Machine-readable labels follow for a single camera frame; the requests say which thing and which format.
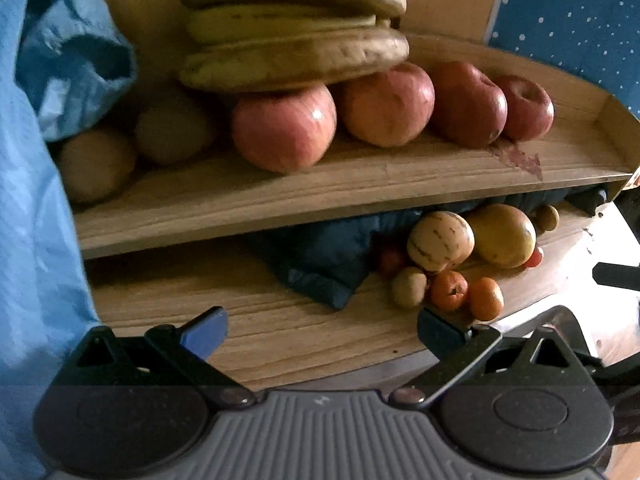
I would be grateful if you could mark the orange tangerine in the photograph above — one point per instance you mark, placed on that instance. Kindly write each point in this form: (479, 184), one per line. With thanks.
(485, 299)
(449, 290)

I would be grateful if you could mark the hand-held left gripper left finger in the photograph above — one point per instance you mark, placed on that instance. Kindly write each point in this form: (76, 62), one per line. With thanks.
(205, 332)

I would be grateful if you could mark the wooden shelf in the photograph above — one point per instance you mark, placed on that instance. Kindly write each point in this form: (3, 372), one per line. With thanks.
(300, 195)

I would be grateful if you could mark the small round brown fruit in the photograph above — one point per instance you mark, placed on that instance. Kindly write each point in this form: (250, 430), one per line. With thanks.
(546, 217)

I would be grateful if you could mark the brown kiwi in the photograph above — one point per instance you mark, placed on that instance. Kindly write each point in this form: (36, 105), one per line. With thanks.
(409, 286)

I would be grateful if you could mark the blue plastic bag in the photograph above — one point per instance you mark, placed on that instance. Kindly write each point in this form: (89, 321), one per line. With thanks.
(75, 60)

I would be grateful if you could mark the red apple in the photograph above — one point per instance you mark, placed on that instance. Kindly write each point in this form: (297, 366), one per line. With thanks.
(467, 102)
(387, 105)
(527, 107)
(282, 127)

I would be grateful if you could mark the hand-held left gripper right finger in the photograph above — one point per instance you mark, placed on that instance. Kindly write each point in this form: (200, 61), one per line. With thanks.
(436, 331)

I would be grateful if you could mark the yellow pear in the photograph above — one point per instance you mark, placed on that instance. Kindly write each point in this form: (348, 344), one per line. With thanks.
(172, 127)

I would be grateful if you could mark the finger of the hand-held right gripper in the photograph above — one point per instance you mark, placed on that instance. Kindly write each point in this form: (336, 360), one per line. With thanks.
(617, 276)

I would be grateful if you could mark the blue dotted fabric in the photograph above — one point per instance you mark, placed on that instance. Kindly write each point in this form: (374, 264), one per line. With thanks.
(565, 20)

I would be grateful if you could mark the small red cherry tomato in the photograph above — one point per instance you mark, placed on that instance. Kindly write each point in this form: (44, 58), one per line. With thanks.
(534, 257)

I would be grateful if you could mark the brown pear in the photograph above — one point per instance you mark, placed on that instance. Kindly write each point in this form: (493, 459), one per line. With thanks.
(95, 165)

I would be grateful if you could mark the pale striped melon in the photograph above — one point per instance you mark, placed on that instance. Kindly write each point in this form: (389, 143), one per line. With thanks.
(440, 240)

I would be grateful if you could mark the light blue sheet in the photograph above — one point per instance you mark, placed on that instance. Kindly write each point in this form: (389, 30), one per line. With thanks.
(35, 260)

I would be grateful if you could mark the dark blue cloth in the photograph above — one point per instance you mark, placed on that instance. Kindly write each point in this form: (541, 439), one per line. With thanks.
(320, 255)

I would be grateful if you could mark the banana bunch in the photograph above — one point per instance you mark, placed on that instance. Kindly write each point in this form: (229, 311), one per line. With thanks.
(295, 55)

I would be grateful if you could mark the yellow orange mango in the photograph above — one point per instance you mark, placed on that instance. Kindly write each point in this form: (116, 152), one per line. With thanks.
(502, 235)

